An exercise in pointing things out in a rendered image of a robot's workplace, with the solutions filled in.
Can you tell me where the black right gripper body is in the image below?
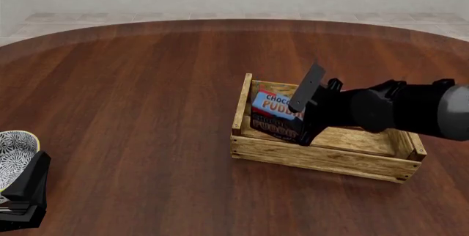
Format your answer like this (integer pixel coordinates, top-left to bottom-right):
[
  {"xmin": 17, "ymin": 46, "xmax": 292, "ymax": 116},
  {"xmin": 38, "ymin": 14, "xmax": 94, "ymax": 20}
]
[{"xmin": 295, "ymin": 78, "xmax": 353, "ymax": 147}]

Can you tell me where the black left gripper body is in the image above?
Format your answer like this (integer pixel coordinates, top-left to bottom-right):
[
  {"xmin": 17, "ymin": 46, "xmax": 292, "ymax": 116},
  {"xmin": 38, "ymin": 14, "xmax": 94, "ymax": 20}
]
[{"xmin": 0, "ymin": 193, "xmax": 48, "ymax": 230}]

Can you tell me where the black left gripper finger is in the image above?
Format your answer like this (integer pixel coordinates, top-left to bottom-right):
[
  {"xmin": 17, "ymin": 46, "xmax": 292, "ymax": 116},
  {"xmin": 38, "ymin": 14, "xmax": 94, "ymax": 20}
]
[{"xmin": 3, "ymin": 150, "xmax": 52, "ymax": 202}]

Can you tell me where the chocolate pudding box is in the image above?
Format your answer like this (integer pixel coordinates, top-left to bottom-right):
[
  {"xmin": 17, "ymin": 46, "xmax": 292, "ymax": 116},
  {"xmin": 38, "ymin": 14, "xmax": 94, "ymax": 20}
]
[{"xmin": 249, "ymin": 80, "xmax": 307, "ymax": 144}]

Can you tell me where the wooden slat tray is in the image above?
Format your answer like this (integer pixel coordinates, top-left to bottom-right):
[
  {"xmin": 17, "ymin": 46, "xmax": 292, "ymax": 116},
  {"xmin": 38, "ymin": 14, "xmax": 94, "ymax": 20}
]
[{"xmin": 229, "ymin": 73, "xmax": 428, "ymax": 185}]

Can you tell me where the black and white patterned bowl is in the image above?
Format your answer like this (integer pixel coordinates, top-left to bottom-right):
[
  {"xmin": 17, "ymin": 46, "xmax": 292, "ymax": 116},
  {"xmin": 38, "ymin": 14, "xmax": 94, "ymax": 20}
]
[{"xmin": 0, "ymin": 129, "xmax": 41, "ymax": 204}]

